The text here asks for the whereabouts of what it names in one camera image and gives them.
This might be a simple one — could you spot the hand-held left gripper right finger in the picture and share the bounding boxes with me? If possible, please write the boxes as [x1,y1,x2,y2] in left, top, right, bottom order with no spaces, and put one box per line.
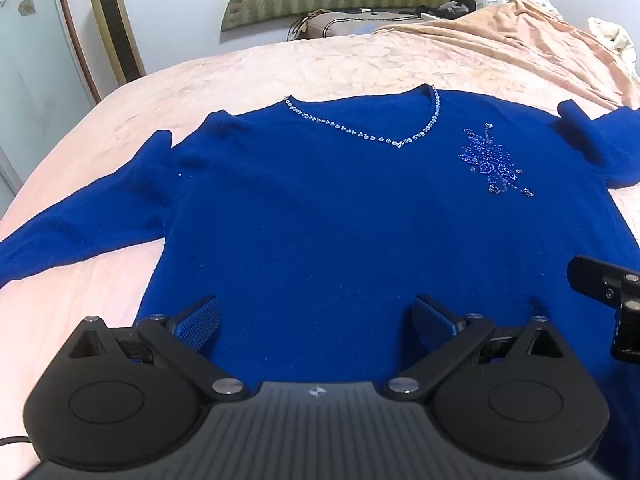
[387,295,568,402]

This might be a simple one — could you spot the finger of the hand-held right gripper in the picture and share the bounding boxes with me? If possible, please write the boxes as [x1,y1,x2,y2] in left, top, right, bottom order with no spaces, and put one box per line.
[567,255,640,361]

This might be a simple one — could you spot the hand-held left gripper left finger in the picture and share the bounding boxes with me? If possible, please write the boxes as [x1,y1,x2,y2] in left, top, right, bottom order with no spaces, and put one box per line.
[66,296,251,403]

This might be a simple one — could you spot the blue beaded knit sweater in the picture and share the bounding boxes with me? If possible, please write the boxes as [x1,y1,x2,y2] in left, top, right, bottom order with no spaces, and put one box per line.
[0,83,640,386]

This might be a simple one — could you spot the cream duvet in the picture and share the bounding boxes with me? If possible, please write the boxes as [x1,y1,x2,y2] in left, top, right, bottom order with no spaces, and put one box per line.
[587,16,636,68]

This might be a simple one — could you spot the peach blanket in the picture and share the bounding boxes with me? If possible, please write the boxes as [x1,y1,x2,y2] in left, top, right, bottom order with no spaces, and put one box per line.
[372,0,640,116]

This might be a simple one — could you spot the gold tower fan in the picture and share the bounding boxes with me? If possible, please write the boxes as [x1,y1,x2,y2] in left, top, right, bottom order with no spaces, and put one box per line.
[84,0,147,86]

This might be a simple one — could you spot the dark clothing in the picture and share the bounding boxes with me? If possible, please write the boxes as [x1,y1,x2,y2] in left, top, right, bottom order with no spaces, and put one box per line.
[417,0,478,21]

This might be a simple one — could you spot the flower print wardrobe door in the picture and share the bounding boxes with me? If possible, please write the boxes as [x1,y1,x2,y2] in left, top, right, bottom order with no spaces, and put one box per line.
[0,0,98,201]

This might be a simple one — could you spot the grey pillow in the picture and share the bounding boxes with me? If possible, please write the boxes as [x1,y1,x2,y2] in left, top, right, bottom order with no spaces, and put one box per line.
[287,8,426,41]

